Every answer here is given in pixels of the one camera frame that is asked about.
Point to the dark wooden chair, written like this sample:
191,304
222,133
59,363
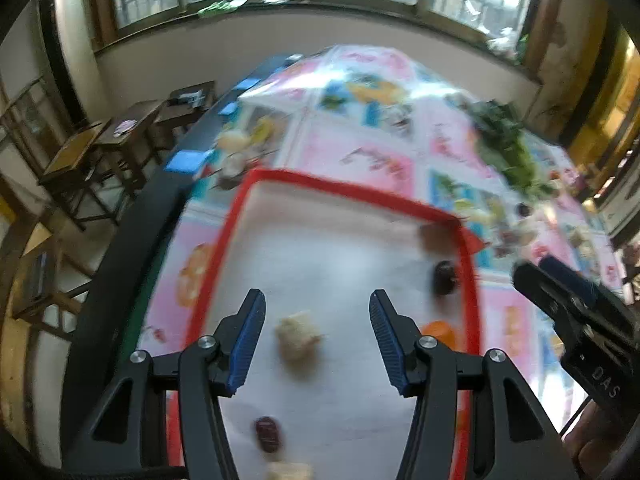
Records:
65,162

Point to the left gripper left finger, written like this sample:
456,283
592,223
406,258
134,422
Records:
160,417

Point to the pale sugarcane piece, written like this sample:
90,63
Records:
289,471
297,336

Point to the green leafy vegetable bunch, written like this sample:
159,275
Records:
500,144

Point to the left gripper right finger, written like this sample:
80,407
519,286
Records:
479,408

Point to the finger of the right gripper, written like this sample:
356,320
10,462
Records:
594,295
550,296

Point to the green cloth on sill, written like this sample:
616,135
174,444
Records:
221,7

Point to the dark wooden side table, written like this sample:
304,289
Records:
117,140

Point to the blue sponge block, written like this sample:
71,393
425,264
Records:
187,161

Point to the colourful fruit print tablecloth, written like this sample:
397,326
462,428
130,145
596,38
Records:
372,116

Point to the dark purple plum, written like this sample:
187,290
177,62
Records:
444,278

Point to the red rimmed white tray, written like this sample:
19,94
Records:
324,246

